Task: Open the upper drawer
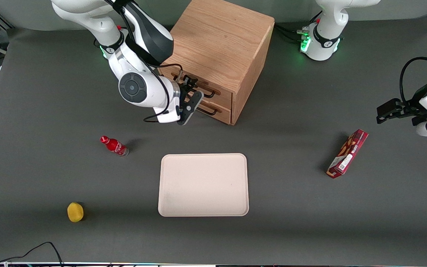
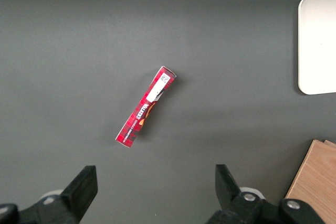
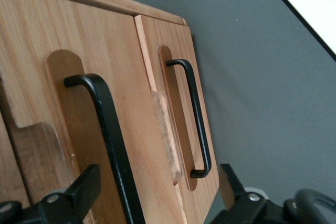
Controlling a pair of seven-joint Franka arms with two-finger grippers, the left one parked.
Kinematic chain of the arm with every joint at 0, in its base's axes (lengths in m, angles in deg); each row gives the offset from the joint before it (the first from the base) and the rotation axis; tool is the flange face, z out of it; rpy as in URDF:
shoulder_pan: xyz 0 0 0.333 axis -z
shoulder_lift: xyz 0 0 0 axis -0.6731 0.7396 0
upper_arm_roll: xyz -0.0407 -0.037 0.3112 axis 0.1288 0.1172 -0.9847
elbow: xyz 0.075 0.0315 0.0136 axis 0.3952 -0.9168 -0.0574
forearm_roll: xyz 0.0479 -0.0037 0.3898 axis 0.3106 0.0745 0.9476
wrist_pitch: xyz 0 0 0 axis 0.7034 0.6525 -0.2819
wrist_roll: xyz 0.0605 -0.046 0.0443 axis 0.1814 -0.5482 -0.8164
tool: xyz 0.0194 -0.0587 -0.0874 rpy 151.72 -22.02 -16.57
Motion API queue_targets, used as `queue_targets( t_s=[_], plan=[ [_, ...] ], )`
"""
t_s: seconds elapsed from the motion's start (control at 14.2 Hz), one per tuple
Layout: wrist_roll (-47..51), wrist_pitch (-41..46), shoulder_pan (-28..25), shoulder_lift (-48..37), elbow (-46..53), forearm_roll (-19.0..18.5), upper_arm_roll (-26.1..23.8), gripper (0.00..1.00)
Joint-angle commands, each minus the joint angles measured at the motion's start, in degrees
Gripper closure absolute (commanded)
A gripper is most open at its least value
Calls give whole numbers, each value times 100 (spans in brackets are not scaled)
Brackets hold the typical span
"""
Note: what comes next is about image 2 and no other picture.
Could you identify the oak wooden drawer cabinet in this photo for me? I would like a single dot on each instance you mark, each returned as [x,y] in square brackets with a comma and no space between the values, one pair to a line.
[315,182]

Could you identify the red cookie box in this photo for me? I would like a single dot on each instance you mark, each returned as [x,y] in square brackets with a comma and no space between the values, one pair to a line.
[147,106]

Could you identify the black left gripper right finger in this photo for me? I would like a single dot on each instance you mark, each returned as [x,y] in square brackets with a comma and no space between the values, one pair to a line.
[228,190]

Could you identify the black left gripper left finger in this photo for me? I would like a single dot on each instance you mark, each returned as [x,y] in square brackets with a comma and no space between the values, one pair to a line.
[81,190]

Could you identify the cream plastic tray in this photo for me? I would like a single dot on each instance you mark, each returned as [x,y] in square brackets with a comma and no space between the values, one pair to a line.
[319,43]

